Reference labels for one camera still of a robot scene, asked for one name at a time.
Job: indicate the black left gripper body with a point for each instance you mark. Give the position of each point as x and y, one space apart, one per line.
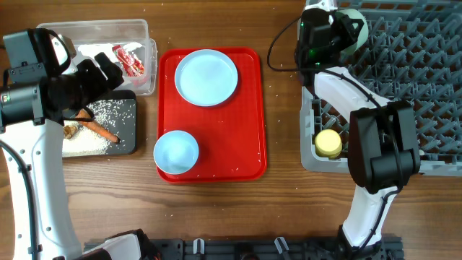
86 84

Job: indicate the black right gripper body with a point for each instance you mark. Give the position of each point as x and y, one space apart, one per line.
346 27

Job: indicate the mint green bowl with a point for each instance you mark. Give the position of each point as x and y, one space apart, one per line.
352 28

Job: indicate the orange carrot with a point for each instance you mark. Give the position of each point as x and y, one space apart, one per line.
96 127

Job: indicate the brown food scrap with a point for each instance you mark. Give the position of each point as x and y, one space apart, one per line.
70 131

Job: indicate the white rice pile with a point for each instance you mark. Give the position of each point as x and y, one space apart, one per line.
86 142

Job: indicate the white napkin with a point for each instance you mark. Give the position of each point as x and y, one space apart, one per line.
91 50

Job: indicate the red foil wrapper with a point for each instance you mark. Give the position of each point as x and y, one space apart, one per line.
131 64

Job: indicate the yellow plastic cup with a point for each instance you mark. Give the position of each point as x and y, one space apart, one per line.
328 144

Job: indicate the light blue bowl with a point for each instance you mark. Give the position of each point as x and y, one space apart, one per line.
176 152

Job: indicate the light blue plate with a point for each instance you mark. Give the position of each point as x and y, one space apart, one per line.
206 78

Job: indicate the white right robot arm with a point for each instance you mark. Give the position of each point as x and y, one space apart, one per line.
383 151

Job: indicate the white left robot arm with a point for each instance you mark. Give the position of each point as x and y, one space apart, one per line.
37 97

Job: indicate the grey dishwasher rack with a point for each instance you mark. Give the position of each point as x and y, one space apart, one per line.
413 53

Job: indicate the black tray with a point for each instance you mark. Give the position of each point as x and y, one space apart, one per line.
125 123

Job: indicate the clear plastic bin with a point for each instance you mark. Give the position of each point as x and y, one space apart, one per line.
116 32

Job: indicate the red serving tray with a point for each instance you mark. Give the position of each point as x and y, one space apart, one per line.
231 136

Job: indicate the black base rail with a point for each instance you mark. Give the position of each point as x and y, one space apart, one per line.
276 249

